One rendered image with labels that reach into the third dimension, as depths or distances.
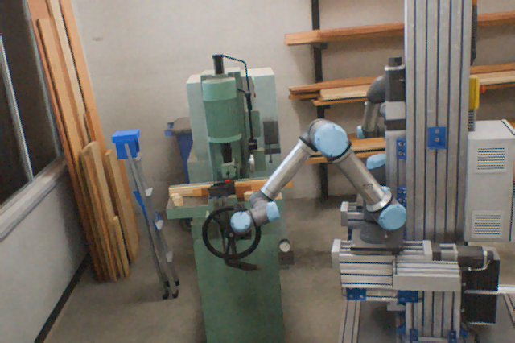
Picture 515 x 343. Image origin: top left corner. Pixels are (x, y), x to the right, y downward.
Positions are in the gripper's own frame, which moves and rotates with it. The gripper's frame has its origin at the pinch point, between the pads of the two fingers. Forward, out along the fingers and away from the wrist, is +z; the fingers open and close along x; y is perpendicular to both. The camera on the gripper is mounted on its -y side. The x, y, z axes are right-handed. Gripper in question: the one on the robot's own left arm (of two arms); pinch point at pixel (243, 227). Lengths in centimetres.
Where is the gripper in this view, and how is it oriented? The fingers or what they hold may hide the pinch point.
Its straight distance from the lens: 244.5
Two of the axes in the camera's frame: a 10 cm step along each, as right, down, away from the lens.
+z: 0.6, 1.9, 9.8
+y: 0.8, 9.8, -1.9
